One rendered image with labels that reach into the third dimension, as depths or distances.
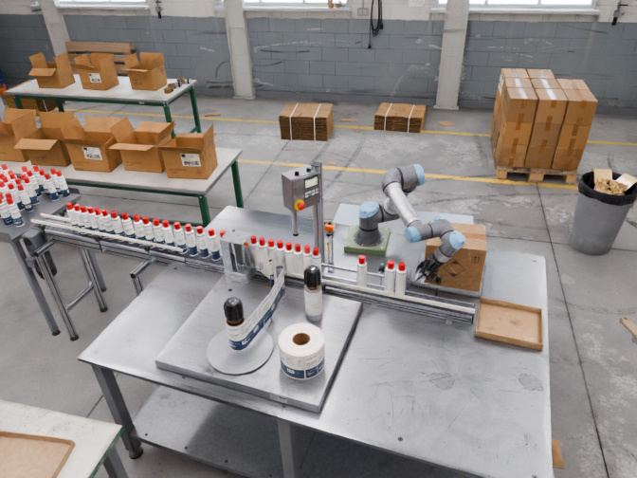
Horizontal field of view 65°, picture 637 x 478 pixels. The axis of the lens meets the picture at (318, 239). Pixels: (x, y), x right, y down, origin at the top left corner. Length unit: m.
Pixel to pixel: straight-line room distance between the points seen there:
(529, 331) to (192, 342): 1.62
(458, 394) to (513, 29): 6.08
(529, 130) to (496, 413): 3.90
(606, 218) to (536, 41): 3.69
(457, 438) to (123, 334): 1.64
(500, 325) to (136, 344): 1.79
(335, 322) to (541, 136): 3.82
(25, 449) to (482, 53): 6.95
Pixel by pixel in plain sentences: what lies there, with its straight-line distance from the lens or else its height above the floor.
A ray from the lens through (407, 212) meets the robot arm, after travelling 2.41.
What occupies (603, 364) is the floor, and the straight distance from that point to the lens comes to 3.88.
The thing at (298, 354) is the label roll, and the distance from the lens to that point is 2.14.
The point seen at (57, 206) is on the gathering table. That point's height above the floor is 0.88.
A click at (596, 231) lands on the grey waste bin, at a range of 4.75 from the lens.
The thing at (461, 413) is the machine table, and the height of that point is 0.83.
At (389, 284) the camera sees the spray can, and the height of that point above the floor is 0.96.
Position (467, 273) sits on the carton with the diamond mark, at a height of 0.96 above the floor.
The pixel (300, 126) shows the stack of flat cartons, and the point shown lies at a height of 0.17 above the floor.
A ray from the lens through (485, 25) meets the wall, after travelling 7.68.
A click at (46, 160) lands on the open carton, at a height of 0.83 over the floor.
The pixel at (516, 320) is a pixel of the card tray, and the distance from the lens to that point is 2.70.
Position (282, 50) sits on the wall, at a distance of 8.14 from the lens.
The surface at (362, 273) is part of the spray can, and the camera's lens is 2.58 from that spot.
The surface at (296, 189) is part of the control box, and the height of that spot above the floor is 1.42.
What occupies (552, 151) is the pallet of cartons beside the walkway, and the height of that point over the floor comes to 0.35.
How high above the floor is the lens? 2.59
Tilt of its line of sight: 34 degrees down
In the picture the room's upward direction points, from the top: 2 degrees counter-clockwise
